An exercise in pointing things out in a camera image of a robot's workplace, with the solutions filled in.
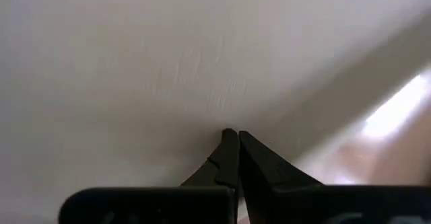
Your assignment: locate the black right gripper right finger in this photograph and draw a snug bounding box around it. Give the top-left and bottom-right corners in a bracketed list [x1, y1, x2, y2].
[238, 130, 431, 224]

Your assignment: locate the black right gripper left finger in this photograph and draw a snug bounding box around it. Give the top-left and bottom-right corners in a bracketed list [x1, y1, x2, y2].
[58, 128, 240, 224]

